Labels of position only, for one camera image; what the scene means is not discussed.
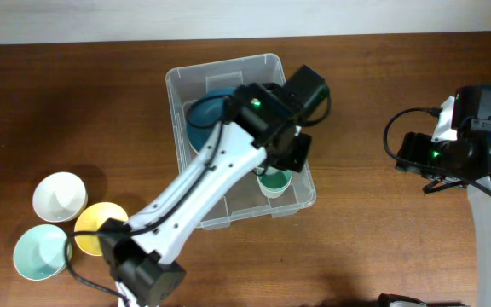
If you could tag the mint green plastic cup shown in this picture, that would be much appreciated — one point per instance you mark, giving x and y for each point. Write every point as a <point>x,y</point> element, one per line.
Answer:
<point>275,182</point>

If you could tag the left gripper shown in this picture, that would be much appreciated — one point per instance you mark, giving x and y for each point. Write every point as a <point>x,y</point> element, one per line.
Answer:
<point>297,162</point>

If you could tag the cream plastic cup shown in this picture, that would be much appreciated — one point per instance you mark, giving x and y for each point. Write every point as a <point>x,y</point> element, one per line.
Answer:
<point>266,193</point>

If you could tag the small yellow bowl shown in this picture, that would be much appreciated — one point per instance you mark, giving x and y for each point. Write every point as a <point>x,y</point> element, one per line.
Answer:
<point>91,219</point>

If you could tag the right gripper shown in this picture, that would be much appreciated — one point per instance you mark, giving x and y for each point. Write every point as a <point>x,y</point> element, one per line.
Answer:
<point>413,148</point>

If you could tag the blue plate bowl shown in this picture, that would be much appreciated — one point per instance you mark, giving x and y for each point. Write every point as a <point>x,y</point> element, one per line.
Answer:
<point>208,112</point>

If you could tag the small mint green bowl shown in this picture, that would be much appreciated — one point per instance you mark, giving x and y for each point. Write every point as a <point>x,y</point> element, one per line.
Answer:
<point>38,253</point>

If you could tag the cream plate bowl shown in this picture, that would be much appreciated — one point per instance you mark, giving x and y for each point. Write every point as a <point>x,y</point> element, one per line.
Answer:
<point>196,143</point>

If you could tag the small white bowl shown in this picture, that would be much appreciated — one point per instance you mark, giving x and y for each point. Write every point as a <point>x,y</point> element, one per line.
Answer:
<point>60,197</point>

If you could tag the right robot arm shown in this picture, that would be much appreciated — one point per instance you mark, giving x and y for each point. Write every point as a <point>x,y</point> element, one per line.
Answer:
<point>458,155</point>

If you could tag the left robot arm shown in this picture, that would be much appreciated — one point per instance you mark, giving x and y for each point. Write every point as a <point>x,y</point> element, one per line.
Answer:
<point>260,126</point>

